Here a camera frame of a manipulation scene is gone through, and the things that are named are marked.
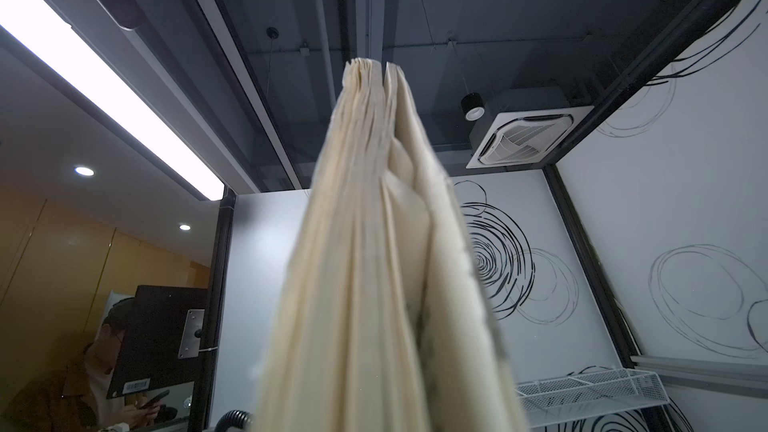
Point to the long ceiling light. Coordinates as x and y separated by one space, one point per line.
45 34

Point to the seated person in background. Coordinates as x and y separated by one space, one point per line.
74 398

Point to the ceiling air conditioner cassette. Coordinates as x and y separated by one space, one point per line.
520 127

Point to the dark blue book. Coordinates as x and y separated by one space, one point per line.
382 323

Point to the black monitor back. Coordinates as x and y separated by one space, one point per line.
162 341

